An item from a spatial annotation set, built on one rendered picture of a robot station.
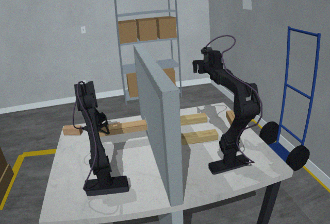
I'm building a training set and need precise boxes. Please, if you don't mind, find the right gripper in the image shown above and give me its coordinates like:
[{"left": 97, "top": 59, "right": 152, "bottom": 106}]
[{"left": 192, "top": 48, "right": 212, "bottom": 74}]

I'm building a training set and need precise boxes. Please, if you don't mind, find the grey panel wall with slot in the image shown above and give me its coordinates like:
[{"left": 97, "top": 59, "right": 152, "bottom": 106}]
[{"left": 134, "top": 44, "right": 184, "bottom": 224}]

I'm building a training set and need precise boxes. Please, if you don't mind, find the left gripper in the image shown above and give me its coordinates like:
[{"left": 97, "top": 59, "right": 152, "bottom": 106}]
[{"left": 84, "top": 109, "right": 110, "bottom": 134}]

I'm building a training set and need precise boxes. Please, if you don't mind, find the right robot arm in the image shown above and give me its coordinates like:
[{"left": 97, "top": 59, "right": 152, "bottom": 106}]
[{"left": 207, "top": 50, "right": 260, "bottom": 173}]

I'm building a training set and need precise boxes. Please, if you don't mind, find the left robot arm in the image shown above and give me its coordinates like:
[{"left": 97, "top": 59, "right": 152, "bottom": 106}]
[{"left": 74, "top": 81, "right": 128, "bottom": 191}]

